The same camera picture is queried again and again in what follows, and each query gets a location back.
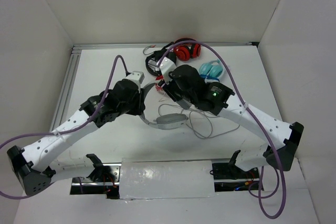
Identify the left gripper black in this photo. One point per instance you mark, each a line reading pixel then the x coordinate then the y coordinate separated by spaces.
pixel 140 106

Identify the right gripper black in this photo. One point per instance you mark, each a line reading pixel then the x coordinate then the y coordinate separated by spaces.
pixel 168 88

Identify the white grey headphones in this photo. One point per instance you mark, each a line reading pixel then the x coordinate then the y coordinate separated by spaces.
pixel 164 122

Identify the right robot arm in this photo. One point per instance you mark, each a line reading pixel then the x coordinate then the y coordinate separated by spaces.
pixel 281 139

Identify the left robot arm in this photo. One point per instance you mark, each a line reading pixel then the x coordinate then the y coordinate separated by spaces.
pixel 36 165

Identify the red white headphones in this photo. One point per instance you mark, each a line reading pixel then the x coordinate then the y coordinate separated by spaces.
pixel 159 84

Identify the red black headphones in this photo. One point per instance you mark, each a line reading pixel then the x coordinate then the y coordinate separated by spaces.
pixel 187 51

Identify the white taped cover plate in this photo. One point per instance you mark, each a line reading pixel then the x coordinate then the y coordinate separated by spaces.
pixel 166 180

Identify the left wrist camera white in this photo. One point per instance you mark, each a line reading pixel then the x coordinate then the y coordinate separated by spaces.
pixel 137 77

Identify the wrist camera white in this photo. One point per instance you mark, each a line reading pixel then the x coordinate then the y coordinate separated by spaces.
pixel 137 77
pixel 165 66

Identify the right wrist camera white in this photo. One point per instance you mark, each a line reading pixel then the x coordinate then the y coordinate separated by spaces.
pixel 165 66

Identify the black headset with cable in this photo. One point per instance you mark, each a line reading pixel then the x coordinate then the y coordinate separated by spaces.
pixel 153 58

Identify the aluminium frame rail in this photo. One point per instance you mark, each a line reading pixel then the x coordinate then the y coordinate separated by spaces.
pixel 129 138

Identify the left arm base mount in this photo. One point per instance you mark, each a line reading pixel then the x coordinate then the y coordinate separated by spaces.
pixel 106 184

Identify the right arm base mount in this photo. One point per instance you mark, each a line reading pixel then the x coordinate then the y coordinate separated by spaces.
pixel 227 178

